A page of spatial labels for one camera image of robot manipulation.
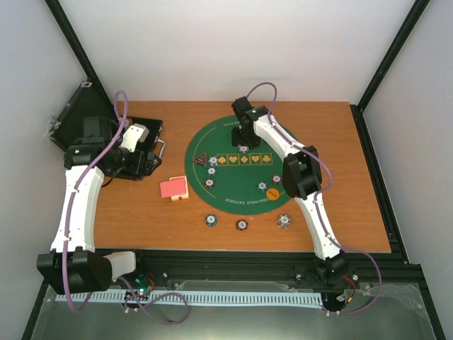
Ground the red playing card deck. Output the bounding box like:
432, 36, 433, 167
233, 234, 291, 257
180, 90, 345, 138
159, 176, 189, 201

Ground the triangular all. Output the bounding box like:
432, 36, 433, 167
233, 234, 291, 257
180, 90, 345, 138
192, 152, 208, 166

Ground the orange big blind button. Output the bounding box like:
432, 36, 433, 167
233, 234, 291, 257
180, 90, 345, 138
266, 188, 280, 201

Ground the brown 100 chip stack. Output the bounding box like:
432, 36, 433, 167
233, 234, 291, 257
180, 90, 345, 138
236, 220, 248, 231

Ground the blue 50 chip stack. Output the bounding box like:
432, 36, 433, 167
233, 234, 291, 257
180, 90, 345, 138
205, 214, 217, 227

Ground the purple white chip stack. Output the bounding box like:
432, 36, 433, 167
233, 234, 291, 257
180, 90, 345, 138
277, 214, 291, 229

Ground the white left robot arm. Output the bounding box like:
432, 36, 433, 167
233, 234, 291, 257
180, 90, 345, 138
37, 116, 163, 295

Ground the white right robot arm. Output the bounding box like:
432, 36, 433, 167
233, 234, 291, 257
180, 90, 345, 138
231, 96, 348, 286

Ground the round green poker mat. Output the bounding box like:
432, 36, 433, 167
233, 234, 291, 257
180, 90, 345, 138
185, 115, 291, 215

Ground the black poker chip case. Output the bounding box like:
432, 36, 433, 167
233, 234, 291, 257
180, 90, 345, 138
49, 85, 163, 181

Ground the silver case handle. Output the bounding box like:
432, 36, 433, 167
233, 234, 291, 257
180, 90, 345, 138
156, 138, 166, 159

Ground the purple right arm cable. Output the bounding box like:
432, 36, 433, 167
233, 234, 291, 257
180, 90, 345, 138
246, 81, 383, 317

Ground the black aluminium frame rail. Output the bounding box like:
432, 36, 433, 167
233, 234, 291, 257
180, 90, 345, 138
125, 250, 428, 292

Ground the light blue cable duct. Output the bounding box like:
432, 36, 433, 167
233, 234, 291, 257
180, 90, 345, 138
52, 288, 323, 308

